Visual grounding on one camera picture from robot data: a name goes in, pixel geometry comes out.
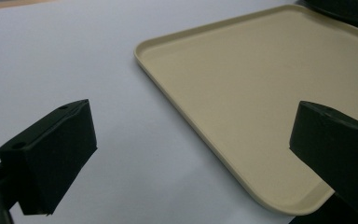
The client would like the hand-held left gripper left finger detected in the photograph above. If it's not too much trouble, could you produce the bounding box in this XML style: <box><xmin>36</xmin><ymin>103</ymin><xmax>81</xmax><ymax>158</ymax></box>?
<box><xmin>0</xmin><ymin>99</ymin><xmax>98</xmax><ymax>217</ymax></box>

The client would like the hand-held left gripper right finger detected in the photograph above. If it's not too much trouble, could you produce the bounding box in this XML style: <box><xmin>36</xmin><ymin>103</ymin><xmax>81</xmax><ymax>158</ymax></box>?
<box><xmin>289</xmin><ymin>100</ymin><xmax>358</xmax><ymax>218</ymax></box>

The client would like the beige plastic tray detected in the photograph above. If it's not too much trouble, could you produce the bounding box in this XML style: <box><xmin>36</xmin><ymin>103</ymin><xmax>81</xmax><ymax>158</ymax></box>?
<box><xmin>133</xmin><ymin>4</ymin><xmax>358</xmax><ymax>217</ymax></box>

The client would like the dark round object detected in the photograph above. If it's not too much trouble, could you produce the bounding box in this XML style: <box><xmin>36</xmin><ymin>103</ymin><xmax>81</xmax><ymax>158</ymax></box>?
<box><xmin>295</xmin><ymin>0</ymin><xmax>358</xmax><ymax>35</ymax></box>

